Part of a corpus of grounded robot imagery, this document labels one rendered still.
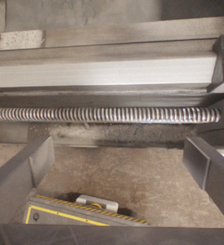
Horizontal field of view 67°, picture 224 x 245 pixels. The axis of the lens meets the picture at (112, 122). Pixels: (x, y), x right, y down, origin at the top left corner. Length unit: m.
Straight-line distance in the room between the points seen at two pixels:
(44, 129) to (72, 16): 0.54
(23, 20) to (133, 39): 0.43
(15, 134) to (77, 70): 0.67
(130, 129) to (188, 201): 0.69
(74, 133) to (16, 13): 0.52
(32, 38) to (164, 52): 0.34
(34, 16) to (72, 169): 0.96
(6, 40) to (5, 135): 0.60
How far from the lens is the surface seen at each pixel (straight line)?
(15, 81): 0.52
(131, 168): 1.23
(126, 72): 0.41
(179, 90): 0.49
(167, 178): 1.25
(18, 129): 1.02
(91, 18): 0.65
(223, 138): 0.53
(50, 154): 0.16
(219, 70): 0.42
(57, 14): 0.70
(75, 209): 1.01
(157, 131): 0.82
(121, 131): 0.82
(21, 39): 0.55
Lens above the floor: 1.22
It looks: 79 degrees down
